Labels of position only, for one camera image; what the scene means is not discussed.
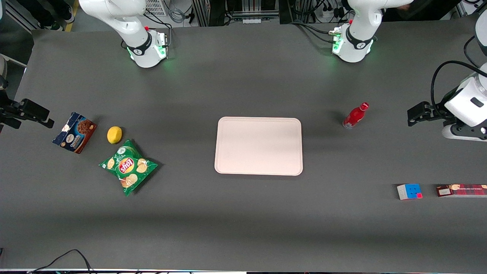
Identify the red tartan cookie box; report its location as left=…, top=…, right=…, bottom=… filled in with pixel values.
left=436, top=184, right=487, bottom=198

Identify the blue chocolate cookie box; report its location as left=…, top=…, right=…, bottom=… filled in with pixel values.
left=52, top=112, right=98, bottom=154

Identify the white vented box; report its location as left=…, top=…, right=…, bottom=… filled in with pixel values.
left=144, top=0, right=169, bottom=16

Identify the cream plastic tray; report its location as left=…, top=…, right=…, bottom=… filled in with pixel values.
left=214, top=116, right=304, bottom=176

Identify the red bottle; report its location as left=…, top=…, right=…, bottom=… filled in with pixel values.
left=342, top=102, right=370, bottom=130

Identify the colourful puzzle cube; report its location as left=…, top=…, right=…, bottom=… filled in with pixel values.
left=396, top=183, right=423, bottom=201

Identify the yellow lemon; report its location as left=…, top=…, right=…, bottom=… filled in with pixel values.
left=107, top=126, right=123, bottom=145

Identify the green chips bag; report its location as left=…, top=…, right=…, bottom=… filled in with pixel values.
left=99, top=139, right=159, bottom=197

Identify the white power strip with plugs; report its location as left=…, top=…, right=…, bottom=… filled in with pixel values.
left=321, top=2, right=345, bottom=19

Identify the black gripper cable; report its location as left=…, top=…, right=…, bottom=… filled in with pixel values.
left=430, top=60, right=487, bottom=111

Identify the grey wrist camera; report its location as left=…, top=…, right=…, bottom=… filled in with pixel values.
left=441, top=123, right=487, bottom=142

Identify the black cable bundle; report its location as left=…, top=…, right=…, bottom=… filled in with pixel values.
left=289, top=21, right=337, bottom=43

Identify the thin black table cable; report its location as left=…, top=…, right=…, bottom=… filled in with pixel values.
left=27, top=249, right=94, bottom=274

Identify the black arm base cable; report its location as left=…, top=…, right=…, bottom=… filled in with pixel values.
left=143, top=12, right=173, bottom=50

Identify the grey coiled cable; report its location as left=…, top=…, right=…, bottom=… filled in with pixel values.
left=168, top=7, right=186, bottom=24

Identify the aluminium frame rack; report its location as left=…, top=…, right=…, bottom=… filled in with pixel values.
left=191, top=0, right=282, bottom=27

